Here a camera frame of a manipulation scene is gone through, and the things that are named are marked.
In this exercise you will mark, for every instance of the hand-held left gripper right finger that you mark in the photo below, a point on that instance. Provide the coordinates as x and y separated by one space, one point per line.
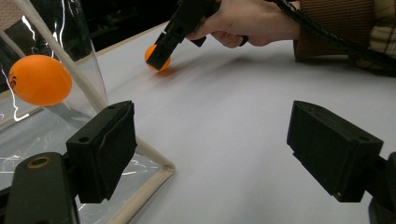
330 146

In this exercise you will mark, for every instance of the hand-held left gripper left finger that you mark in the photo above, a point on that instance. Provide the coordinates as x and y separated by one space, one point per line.
102 149

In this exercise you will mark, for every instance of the orange ping-pong ball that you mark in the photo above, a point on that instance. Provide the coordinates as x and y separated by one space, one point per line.
40 80
150 53

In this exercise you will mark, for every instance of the clear plastic bag beige trim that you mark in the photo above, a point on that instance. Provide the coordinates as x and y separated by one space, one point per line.
46 133

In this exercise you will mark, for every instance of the white table cover sheet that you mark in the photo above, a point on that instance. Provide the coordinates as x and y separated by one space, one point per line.
233 124

